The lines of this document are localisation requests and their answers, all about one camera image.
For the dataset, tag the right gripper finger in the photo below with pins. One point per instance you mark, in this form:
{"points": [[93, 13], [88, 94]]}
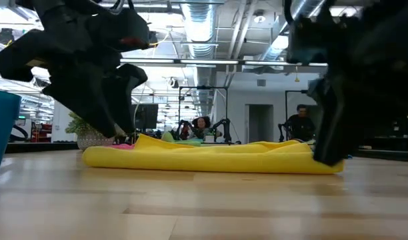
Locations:
{"points": [[337, 126]]}

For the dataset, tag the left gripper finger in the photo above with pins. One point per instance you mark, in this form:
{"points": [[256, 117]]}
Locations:
{"points": [[130, 86], [90, 96]]}

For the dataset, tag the pink microfiber towel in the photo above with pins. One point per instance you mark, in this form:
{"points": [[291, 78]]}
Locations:
{"points": [[122, 146]]}

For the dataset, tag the green microfiber towel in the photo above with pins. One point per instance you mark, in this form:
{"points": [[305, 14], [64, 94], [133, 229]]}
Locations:
{"points": [[172, 138]]}

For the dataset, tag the teal plastic tray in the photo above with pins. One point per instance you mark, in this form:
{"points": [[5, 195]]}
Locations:
{"points": [[4, 133]]}

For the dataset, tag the yellow microfiber towel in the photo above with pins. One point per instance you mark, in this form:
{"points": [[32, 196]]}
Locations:
{"points": [[207, 160]]}

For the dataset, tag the background black screen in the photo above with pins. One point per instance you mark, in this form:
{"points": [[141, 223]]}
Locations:
{"points": [[150, 116]]}

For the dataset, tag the person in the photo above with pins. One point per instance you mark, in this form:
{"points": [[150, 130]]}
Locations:
{"points": [[300, 128], [201, 125]]}

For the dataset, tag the white column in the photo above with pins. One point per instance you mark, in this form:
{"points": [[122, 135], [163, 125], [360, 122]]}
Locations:
{"points": [[62, 126]]}

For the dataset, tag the small potted green plant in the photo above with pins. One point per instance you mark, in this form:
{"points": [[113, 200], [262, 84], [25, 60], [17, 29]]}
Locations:
{"points": [[85, 141]]}

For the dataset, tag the overhead light strip bar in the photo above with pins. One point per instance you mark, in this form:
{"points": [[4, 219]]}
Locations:
{"points": [[207, 62]]}

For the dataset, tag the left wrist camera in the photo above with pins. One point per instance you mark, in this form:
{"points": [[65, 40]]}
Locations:
{"points": [[124, 30]]}

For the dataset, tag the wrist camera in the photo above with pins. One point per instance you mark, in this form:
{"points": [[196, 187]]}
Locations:
{"points": [[124, 30], [304, 40]]}

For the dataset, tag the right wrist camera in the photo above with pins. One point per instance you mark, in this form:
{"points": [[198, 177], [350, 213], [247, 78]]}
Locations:
{"points": [[304, 40]]}

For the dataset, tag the background black station frame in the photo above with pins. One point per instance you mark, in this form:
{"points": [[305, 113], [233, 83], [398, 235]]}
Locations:
{"points": [[204, 87]]}

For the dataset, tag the silver ventilation duct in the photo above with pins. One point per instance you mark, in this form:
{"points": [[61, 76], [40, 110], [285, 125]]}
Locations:
{"points": [[200, 33]]}

